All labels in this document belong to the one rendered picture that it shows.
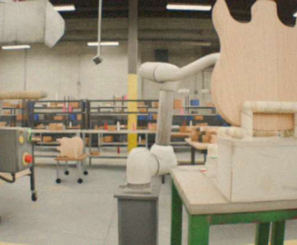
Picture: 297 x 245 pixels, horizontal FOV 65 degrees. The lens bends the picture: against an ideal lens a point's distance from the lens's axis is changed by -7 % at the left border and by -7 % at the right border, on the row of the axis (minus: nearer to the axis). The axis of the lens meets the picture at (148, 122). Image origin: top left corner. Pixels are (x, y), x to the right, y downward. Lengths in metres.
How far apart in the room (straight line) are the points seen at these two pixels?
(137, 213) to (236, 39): 1.17
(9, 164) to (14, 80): 12.52
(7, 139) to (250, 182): 0.99
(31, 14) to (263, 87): 0.73
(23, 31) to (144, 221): 1.24
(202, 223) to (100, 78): 11.65
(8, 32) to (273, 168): 0.88
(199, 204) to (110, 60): 11.76
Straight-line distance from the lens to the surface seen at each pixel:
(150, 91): 11.94
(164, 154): 1.68
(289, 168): 0.78
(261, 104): 0.74
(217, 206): 0.73
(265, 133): 0.92
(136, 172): 1.57
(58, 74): 12.77
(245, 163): 0.72
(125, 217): 1.62
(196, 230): 0.75
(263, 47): 0.81
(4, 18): 0.89
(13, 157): 1.22
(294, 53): 0.85
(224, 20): 0.79
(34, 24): 0.84
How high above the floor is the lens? 1.16
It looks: 1 degrees down
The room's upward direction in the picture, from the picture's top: straight up
